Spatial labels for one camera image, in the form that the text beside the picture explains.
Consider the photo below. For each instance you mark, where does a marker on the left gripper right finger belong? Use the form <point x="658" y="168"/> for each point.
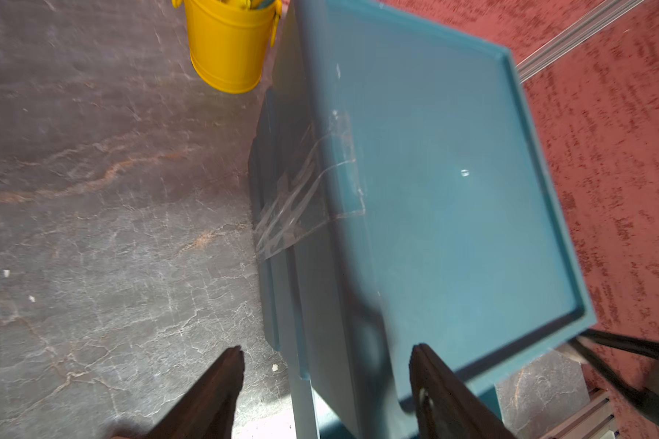
<point x="445" y="407"/>

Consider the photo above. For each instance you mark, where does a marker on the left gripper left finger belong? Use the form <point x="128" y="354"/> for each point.
<point x="207" y="409"/>

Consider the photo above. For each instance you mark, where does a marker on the teal three-drawer cabinet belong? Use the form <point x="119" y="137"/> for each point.
<point x="463" y="245"/>

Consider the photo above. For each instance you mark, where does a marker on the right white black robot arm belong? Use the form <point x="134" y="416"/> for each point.
<point x="641" y="392"/>

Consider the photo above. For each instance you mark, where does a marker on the clear tape on cabinet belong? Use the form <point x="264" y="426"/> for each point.
<point x="320" y="184"/>

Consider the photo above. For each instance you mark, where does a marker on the yellow pen bucket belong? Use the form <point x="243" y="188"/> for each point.
<point x="228" y="40"/>

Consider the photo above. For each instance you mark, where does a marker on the right aluminium corner post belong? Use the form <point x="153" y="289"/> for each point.
<point x="573" y="36"/>

